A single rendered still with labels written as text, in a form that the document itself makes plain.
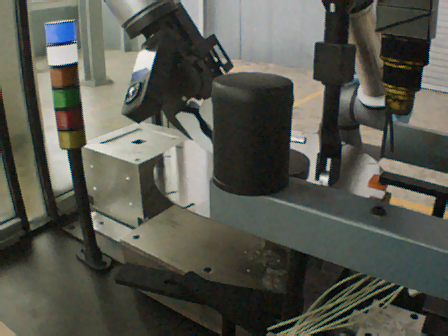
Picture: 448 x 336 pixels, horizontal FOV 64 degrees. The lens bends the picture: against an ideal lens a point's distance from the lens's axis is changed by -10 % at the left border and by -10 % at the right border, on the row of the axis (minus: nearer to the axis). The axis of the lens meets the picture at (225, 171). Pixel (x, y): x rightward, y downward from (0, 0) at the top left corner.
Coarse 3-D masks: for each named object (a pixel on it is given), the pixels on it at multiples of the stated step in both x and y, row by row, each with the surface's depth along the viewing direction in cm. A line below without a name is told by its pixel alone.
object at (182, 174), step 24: (192, 144) 64; (312, 144) 64; (168, 168) 56; (192, 168) 56; (312, 168) 56; (360, 168) 56; (168, 192) 49; (192, 192) 49; (360, 192) 49; (384, 192) 49
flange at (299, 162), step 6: (294, 150) 59; (294, 156) 57; (300, 156) 57; (306, 156) 57; (294, 162) 55; (300, 162) 55; (306, 162) 55; (294, 168) 53; (300, 168) 53; (306, 168) 54; (294, 174) 52; (300, 174) 53; (306, 174) 54
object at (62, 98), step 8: (64, 88) 54; (72, 88) 54; (80, 88) 56; (56, 96) 54; (64, 96) 54; (72, 96) 55; (80, 96) 56; (56, 104) 55; (64, 104) 55; (72, 104) 55; (80, 104) 56
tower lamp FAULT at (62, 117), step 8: (56, 112) 55; (64, 112) 55; (72, 112) 55; (80, 112) 57; (56, 120) 56; (64, 120) 55; (72, 120) 56; (80, 120) 57; (56, 128) 57; (64, 128) 56; (72, 128) 56
